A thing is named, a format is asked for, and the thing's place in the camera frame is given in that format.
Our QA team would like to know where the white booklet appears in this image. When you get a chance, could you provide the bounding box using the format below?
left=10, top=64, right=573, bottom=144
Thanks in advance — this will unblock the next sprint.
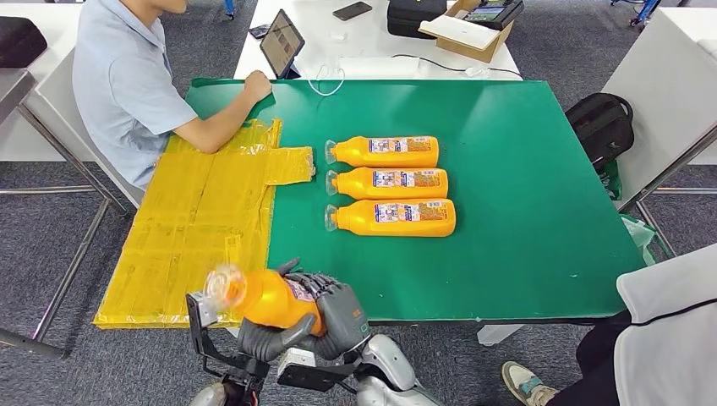
left=418, top=14, right=501, bottom=52

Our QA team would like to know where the black cable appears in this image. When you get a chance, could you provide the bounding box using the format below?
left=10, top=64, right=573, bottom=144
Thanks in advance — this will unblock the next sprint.
left=391, top=52, right=523, bottom=77

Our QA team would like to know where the orange detergent bottle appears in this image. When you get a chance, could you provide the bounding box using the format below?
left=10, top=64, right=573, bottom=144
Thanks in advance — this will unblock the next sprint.
left=323, top=199, right=457, bottom=239
left=202, top=263, right=329, bottom=337
left=325, top=135, right=441, bottom=169
left=325, top=167, right=450, bottom=201

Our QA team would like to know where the brown cardboard box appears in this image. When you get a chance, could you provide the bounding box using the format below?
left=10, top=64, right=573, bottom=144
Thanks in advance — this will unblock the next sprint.
left=418, top=0, right=517, bottom=63

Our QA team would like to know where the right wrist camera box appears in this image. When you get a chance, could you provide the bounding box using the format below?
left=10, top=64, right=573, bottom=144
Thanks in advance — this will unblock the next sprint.
left=276, top=347, right=359, bottom=393

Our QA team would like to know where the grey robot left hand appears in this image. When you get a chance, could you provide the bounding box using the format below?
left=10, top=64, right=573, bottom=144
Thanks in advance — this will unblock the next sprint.
left=237, top=315, right=319, bottom=364

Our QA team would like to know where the grey metal table frame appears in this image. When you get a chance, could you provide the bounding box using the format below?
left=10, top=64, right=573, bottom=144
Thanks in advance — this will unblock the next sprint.
left=0, top=69, right=130, bottom=359
left=617, top=125, right=717, bottom=260

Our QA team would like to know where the person's right hand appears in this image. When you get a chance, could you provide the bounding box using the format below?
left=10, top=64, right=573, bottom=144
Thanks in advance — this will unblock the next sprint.
left=244, top=69, right=274, bottom=105

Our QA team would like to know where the green table board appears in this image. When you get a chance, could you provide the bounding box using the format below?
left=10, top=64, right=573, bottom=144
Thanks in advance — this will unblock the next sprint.
left=184, top=78, right=646, bottom=327

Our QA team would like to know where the white side table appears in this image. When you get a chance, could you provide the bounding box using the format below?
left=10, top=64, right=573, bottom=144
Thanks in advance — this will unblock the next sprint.
left=600, top=6, right=717, bottom=211
left=0, top=4, right=147, bottom=208

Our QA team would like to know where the white desk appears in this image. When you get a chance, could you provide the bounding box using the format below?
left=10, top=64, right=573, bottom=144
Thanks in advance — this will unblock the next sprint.
left=233, top=0, right=523, bottom=81

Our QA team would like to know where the black backpack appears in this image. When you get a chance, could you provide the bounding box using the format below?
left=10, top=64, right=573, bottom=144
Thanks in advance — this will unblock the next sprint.
left=564, top=92, right=636, bottom=175

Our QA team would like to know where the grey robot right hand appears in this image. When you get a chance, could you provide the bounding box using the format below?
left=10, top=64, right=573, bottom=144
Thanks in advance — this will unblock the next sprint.
left=278, top=257, right=372, bottom=361

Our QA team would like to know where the white table leg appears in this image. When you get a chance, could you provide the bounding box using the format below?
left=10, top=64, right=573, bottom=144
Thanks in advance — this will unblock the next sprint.
left=477, top=323, right=525, bottom=347

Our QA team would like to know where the black smartphone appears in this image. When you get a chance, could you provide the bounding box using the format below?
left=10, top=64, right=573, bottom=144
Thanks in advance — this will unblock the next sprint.
left=332, top=1, right=374, bottom=22

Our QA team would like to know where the yellow taped cardboard sheet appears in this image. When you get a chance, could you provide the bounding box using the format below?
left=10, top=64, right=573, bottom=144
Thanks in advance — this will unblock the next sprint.
left=92, top=118, right=316, bottom=331

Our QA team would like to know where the black carrying case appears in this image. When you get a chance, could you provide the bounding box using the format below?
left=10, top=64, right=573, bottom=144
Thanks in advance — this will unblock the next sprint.
left=386, top=0, right=449, bottom=41

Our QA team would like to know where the person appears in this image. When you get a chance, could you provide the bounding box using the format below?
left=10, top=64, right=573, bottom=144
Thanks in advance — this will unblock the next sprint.
left=71, top=0, right=274, bottom=192
left=501, top=242, right=717, bottom=406

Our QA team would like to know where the black cushion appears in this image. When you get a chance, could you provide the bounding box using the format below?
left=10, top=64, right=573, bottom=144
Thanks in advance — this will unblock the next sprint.
left=0, top=15, right=49, bottom=69

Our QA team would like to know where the white cable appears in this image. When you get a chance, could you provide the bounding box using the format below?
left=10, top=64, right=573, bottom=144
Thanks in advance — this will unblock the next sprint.
left=306, top=64, right=347, bottom=97

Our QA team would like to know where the black tablet on stand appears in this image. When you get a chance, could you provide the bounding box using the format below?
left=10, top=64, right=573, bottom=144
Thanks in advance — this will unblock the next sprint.
left=259, top=8, right=306, bottom=80

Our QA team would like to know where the black terminal with screen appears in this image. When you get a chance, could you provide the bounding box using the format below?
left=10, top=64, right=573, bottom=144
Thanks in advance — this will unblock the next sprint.
left=462, top=0, right=526, bottom=32

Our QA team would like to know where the pale green plastic bag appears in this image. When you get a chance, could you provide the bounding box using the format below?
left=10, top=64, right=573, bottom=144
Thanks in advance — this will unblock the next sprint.
left=618, top=212, right=660, bottom=267

